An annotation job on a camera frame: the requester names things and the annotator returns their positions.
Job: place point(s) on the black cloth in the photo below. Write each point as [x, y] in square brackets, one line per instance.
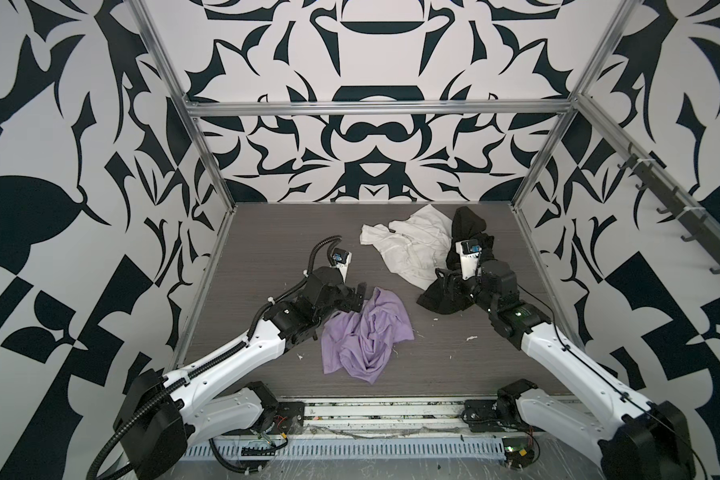
[456, 264]

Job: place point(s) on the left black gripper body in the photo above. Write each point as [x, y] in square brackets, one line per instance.
[341, 299]

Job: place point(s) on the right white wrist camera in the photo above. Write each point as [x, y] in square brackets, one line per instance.
[469, 252]

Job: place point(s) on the small green circuit board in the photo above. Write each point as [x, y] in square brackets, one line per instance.
[520, 452]

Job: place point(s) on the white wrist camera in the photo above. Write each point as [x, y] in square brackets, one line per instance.
[469, 252]
[340, 259]

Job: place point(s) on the slotted grey cable duct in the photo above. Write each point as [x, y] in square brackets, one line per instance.
[491, 449]

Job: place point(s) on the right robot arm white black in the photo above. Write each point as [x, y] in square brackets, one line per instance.
[621, 430]

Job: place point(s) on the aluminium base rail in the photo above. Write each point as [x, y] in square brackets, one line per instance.
[384, 414]

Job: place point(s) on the grey wall hook rack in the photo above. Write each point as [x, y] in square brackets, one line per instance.
[676, 203]

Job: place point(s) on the aluminium cage frame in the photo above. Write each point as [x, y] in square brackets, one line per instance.
[324, 116]

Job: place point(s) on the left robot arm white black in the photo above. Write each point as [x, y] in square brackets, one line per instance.
[278, 326]

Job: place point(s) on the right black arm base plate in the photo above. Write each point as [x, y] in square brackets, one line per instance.
[485, 415]

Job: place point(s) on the white cloth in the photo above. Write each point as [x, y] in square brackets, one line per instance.
[413, 248]

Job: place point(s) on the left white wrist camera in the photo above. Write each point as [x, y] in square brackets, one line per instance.
[340, 259]

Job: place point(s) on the purple cloth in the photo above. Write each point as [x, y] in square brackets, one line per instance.
[362, 343]

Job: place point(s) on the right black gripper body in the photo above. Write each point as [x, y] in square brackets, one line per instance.
[473, 289]

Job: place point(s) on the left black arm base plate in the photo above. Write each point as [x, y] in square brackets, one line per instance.
[281, 418]

